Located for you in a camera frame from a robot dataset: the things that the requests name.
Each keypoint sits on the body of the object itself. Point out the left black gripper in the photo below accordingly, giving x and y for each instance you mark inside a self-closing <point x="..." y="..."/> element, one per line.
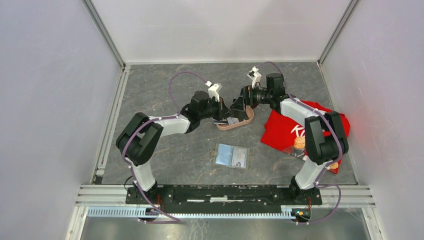
<point x="223" y="111"/>

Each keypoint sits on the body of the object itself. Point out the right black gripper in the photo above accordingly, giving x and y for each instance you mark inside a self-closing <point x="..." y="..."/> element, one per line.
<point x="248" y="100"/>

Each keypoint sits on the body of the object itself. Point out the pink oval tray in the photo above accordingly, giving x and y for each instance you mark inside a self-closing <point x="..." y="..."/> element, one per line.
<point x="244" y="119"/>

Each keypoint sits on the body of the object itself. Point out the grey credit card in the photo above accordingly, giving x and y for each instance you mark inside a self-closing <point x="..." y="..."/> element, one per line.
<point x="239" y="157"/>
<point x="221" y="122"/>

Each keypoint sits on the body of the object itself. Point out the grey card holder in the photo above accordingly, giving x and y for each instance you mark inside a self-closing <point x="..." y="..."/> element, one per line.
<point x="222" y="155"/>

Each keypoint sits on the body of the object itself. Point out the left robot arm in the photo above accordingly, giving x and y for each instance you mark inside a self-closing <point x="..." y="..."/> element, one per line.
<point x="139" y="139"/>

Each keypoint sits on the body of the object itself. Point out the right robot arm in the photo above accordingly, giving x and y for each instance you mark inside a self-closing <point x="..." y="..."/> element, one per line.
<point x="325" y="138"/>

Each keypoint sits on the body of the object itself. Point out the red printed t-shirt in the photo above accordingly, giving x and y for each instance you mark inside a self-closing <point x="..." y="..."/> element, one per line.
<point x="286" y="135"/>

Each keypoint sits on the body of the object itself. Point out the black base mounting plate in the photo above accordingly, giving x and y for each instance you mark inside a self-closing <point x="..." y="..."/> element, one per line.
<point x="224" y="199"/>

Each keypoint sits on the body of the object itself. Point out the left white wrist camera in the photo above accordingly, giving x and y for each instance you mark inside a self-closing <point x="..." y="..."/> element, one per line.
<point x="213" y="91"/>

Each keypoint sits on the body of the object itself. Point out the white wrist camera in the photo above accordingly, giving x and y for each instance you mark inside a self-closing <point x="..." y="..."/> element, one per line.
<point x="213" y="91"/>
<point x="255" y="77"/>

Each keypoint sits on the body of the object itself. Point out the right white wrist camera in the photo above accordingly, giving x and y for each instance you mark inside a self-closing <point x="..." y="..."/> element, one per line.
<point x="255" y="77"/>

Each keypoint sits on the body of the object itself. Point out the aluminium frame rail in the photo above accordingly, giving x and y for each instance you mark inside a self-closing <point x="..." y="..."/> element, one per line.
<point x="113" y="201"/>

